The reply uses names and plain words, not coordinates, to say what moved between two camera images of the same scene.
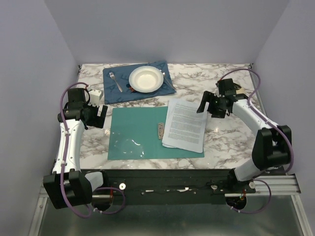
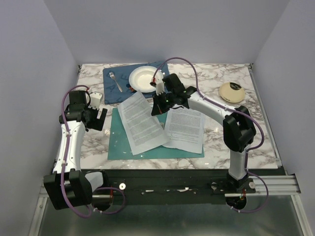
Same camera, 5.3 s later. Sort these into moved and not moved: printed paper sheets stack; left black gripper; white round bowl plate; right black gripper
Moved: right black gripper
Not moved: white round bowl plate; printed paper sheets stack; left black gripper
